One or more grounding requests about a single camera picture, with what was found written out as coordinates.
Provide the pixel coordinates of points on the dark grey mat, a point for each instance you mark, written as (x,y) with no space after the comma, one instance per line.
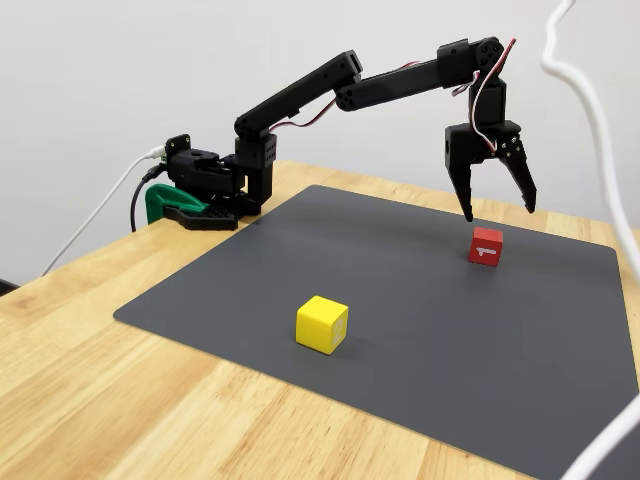
(400,325)

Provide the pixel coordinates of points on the green table clamp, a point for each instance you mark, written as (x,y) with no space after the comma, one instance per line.
(160,197)

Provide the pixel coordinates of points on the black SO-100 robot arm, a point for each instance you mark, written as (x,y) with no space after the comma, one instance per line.
(300,97)

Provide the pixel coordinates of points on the red cube with white print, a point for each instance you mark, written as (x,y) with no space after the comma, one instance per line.
(485,250)

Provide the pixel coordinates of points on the yellow cube with white numeral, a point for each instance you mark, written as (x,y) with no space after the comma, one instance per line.
(315,324)

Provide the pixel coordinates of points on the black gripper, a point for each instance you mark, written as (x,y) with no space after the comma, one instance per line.
(472,150)

